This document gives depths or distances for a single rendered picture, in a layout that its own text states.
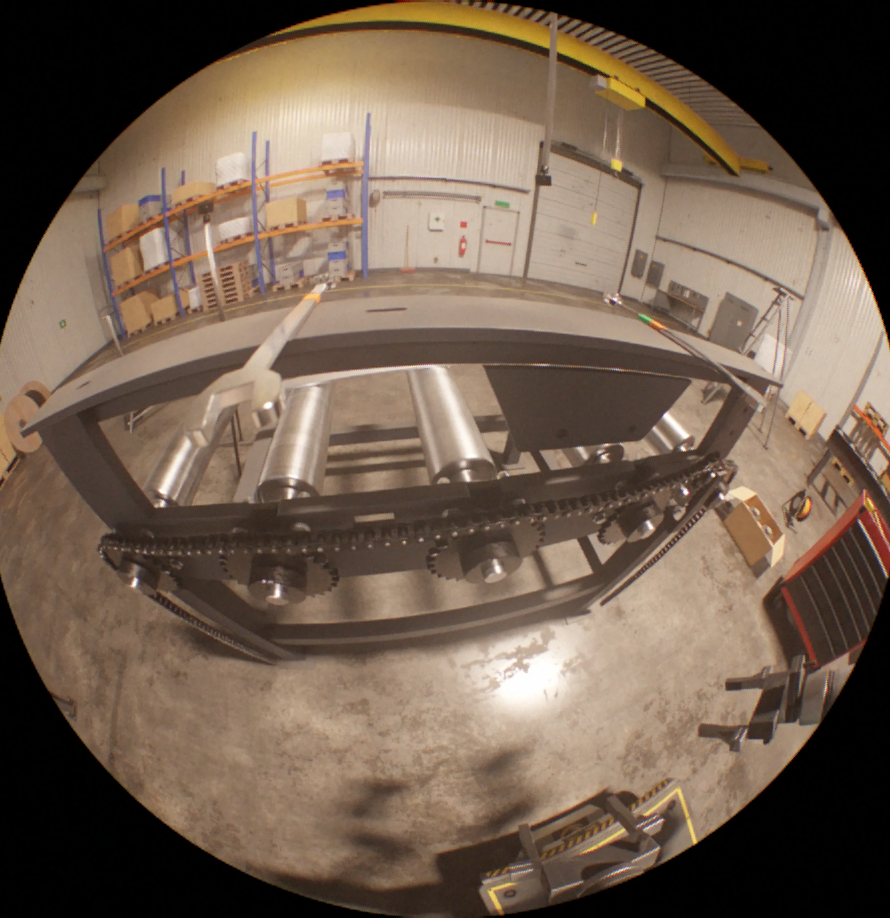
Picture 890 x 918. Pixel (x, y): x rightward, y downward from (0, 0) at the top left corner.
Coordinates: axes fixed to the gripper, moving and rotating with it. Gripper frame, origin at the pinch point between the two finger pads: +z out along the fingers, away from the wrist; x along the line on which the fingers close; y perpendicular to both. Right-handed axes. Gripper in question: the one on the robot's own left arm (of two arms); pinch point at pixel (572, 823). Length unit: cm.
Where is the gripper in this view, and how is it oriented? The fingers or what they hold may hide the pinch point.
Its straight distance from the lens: 55.6
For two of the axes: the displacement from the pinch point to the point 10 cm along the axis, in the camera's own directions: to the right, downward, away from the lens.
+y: -1.1, -9.2, 3.8
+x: -9.9, 1.1, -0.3
